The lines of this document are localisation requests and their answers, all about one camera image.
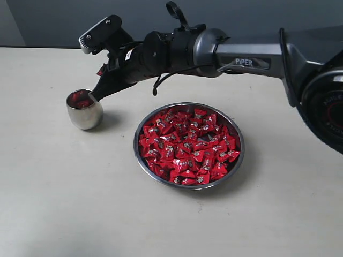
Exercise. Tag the stainless steel cup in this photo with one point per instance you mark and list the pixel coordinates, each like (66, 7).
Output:
(86, 118)

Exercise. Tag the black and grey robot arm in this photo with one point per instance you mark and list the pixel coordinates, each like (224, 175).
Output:
(309, 64)

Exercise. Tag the round stainless steel plate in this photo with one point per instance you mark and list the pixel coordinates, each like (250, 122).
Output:
(144, 163)

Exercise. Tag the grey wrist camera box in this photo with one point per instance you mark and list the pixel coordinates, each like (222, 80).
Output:
(106, 34)

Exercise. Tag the pile of red wrapped candies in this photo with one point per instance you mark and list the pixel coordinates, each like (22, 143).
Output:
(187, 150)

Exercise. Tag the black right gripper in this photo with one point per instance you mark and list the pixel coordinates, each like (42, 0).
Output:
(132, 65)

